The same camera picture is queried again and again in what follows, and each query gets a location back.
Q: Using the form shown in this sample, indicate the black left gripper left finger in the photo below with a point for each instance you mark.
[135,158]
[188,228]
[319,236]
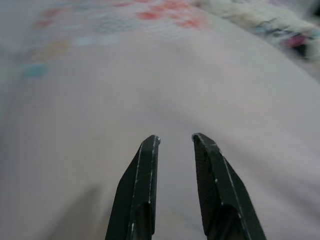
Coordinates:
[137,195]

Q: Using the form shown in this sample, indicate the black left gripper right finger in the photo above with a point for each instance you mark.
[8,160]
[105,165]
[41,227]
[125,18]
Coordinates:
[222,195]

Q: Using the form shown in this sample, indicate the cream cartoon print blanket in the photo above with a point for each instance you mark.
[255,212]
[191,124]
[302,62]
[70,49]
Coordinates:
[275,27]

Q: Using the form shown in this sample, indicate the pink patterned pillow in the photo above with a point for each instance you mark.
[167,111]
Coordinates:
[150,87]

